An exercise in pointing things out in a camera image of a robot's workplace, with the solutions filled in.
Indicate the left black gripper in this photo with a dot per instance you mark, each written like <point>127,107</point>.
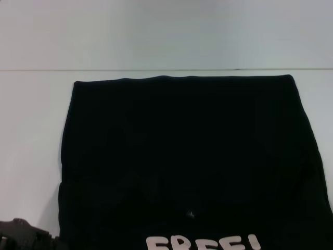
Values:
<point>20,234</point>

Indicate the black shirt with white print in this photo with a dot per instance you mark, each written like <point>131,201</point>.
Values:
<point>182,156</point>

